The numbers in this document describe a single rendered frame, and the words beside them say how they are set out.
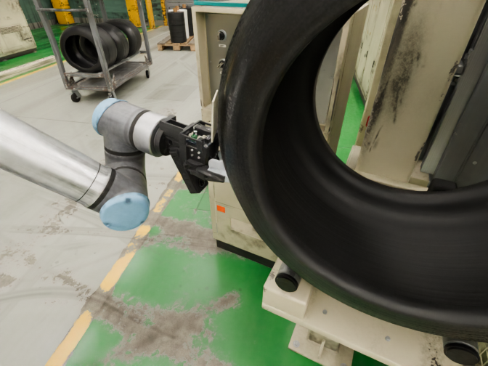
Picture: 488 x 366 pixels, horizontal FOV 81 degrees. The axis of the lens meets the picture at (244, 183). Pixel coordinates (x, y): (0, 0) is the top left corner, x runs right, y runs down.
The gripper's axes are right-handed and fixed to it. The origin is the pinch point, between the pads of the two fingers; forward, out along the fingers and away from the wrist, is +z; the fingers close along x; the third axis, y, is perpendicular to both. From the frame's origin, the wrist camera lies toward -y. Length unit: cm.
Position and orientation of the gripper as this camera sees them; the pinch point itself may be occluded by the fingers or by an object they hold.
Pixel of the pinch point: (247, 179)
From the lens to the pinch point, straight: 56.8
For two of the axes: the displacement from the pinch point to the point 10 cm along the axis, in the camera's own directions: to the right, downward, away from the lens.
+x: 4.4, -5.3, 7.2
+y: 1.1, -7.7, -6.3
